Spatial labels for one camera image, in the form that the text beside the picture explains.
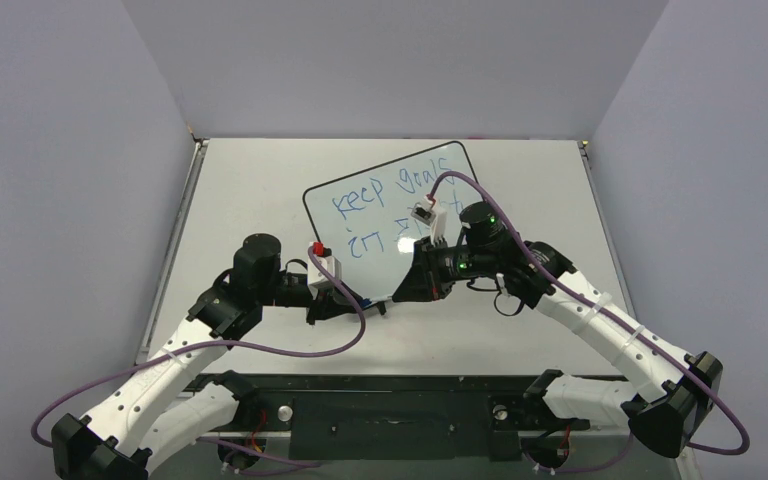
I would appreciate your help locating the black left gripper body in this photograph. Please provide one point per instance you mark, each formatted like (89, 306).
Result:
(319, 308)

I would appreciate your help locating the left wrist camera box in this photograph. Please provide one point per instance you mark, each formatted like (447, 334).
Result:
(323, 268)

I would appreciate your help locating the white whiteboard black frame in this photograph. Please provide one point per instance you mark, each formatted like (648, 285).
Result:
(365, 217)

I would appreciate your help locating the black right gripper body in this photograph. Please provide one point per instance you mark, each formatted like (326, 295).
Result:
(429, 273)

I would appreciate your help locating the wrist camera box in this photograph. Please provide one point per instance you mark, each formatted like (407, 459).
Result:
(429, 212)
(323, 268)

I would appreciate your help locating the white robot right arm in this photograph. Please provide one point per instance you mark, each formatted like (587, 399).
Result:
(664, 394)

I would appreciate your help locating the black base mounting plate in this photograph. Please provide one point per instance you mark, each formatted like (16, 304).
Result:
(332, 417)

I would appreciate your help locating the aluminium table frame rail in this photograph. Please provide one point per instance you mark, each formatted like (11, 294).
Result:
(131, 322)

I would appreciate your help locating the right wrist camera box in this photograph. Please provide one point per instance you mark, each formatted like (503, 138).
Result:
(429, 212)

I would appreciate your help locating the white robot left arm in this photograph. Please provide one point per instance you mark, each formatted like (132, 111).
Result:
(138, 427)

